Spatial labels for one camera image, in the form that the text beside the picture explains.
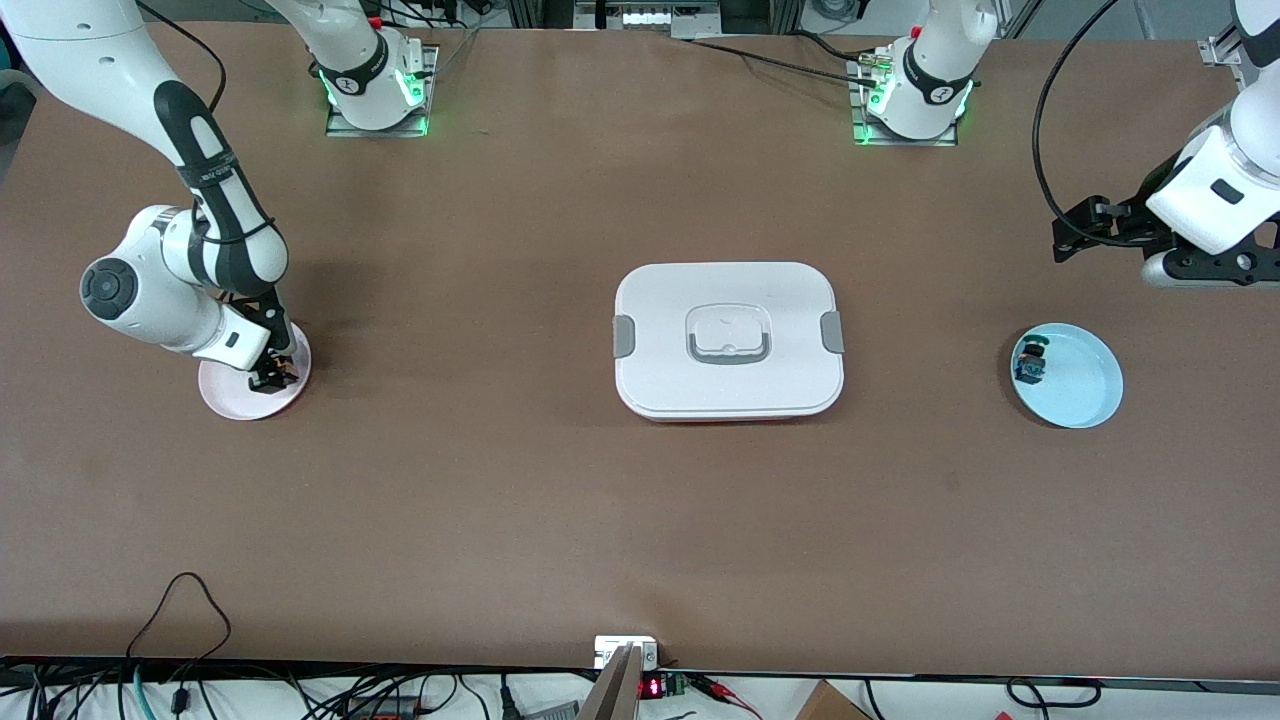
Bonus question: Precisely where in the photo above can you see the silver aluminium frame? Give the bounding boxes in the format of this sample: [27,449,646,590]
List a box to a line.
[574,0,803,41]

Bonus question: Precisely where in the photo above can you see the thin black looped cable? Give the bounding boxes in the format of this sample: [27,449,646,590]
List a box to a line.
[125,572,233,663]

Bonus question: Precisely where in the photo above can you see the white lunch box grey clips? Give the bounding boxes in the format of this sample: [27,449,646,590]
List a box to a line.
[612,262,846,423]

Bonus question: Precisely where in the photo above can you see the black cable to arm base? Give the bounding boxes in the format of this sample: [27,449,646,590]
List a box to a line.
[685,30,893,87]

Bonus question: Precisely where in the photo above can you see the grey aluminium bar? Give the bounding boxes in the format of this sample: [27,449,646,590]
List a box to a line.
[577,645,644,720]

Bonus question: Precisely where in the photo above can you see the black oval cable loop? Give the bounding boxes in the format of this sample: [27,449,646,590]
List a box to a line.
[1004,677,1103,710]

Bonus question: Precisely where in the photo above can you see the light blue round plate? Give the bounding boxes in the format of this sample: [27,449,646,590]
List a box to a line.
[1010,322,1125,430]

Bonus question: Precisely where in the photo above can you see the silver aluminium profile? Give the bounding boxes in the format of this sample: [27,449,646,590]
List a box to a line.
[1198,22,1247,68]

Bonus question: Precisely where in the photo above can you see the small white mounting block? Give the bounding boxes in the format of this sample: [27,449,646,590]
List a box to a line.
[594,636,660,670]

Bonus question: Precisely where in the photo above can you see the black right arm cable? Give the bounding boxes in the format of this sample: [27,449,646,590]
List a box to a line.
[135,0,229,116]

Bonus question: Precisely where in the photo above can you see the pink round plate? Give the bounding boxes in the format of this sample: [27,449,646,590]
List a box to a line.
[198,320,313,422]

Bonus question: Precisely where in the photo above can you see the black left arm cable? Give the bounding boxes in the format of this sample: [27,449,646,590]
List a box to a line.
[1033,0,1146,243]

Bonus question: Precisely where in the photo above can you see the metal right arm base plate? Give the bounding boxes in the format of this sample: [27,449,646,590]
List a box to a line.
[325,44,440,139]

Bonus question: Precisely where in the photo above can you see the red clip leads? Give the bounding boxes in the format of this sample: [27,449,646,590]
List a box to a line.
[688,674,763,720]

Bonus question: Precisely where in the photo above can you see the brown cardboard box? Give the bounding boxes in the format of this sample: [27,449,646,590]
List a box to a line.
[794,680,873,720]

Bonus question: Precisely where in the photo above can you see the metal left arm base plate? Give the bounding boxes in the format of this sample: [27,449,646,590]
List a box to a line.
[848,50,960,149]

